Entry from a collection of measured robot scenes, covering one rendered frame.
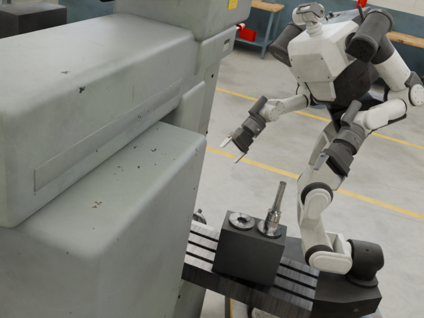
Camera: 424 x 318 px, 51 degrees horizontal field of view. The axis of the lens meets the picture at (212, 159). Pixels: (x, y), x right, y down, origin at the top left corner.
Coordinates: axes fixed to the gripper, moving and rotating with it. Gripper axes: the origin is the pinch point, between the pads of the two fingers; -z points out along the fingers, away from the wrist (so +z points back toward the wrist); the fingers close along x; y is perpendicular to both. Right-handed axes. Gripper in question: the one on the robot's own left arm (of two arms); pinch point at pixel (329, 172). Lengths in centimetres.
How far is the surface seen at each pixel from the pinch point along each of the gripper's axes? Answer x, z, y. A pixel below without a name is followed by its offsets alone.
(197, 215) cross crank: -21, -17, -94
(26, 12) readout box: 95, -27, -16
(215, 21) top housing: 62, 1, 5
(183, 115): 52, -22, -1
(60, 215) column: 69, -63, 32
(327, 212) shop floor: -165, 80, -169
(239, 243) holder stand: 1.8, -33.0, -18.7
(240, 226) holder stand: 5.5, -28.5, -18.3
